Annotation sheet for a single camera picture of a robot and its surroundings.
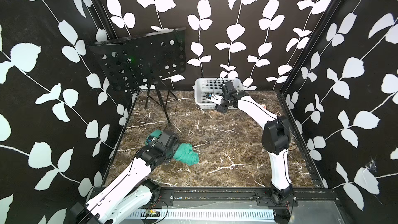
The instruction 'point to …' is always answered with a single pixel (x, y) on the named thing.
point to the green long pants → (185, 153)
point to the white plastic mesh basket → (203, 85)
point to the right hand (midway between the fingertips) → (217, 99)
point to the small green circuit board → (152, 213)
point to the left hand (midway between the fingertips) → (178, 143)
